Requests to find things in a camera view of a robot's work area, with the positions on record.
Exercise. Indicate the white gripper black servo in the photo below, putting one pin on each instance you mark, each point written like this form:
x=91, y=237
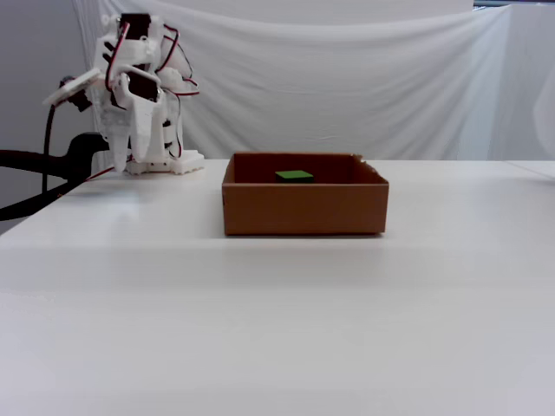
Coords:
x=140, y=120

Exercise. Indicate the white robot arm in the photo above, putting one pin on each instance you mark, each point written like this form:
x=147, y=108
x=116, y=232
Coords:
x=139, y=47

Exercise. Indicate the white cloth backdrop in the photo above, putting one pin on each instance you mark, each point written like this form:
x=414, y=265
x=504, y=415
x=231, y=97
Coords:
x=347, y=78

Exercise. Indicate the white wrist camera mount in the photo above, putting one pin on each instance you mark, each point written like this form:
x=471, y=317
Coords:
x=71, y=89

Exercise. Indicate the green wooden cube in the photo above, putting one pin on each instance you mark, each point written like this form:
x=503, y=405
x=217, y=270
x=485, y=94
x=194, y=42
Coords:
x=295, y=175

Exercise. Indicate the brown cardboard box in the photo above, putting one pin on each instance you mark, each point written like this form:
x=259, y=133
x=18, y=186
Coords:
x=303, y=208

